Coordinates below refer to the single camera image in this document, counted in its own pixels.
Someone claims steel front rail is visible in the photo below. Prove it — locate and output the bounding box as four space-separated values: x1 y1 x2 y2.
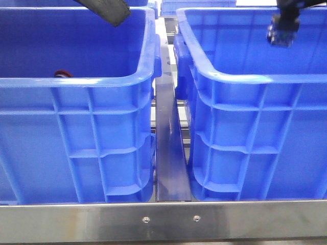
1 200 326 243

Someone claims red push button raised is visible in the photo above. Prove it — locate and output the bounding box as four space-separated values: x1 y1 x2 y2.
54 69 73 78

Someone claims blue back right bin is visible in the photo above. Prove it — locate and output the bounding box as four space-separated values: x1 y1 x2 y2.
160 0 237 16

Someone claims blue destination bin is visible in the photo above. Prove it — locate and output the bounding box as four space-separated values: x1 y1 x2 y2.
175 7 326 201

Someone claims blue back left bin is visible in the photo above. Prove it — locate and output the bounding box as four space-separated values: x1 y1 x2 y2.
1 0 158 19

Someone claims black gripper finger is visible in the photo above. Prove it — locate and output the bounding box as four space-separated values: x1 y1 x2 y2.
76 0 131 27

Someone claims blue source bin with buttons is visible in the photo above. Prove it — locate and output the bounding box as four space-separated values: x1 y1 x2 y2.
1 7 161 206

